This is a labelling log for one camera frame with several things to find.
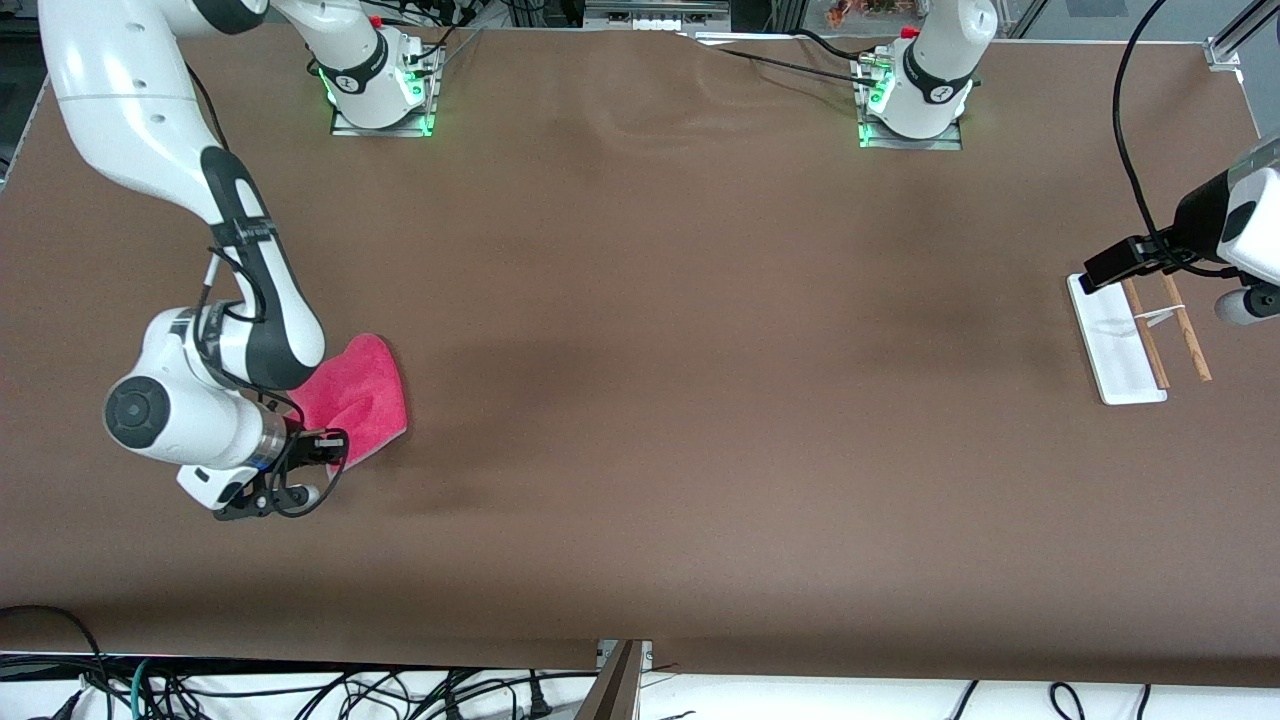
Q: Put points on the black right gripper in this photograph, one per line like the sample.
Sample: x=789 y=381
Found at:
x=298 y=442

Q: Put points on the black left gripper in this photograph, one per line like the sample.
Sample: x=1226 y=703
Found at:
x=1192 y=222

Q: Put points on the pink towel with grey edge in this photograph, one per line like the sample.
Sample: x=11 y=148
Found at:
x=370 y=390

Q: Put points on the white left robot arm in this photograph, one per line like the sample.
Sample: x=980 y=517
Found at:
x=940 y=70

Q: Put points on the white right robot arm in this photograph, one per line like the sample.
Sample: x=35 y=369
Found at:
x=130 y=100

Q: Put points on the white rack with wooden bars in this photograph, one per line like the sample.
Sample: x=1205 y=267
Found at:
x=1120 y=350

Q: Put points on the orange object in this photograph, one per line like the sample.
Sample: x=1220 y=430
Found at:
x=850 y=12

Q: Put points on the white connector strip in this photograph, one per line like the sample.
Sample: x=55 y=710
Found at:
x=655 y=24

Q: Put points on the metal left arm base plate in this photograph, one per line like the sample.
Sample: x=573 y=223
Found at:
x=945 y=144

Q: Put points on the aluminium corner bracket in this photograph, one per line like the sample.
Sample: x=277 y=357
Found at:
x=1222 y=50

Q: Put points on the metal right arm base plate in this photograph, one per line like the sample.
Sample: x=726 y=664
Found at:
x=345 y=126

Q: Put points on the aluminium frame post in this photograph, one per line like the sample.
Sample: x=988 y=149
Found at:
x=615 y=690

